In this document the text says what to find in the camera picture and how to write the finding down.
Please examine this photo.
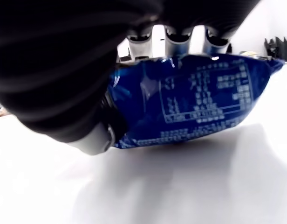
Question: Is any black chair stack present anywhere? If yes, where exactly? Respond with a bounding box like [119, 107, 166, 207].
[264, 36, 287, 59]

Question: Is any blue Oreo cookie package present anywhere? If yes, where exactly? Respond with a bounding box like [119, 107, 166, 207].
[106, 53, 286, 150]

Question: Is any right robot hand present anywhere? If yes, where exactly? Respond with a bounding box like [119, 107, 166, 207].
[0, 0, 260, 156]

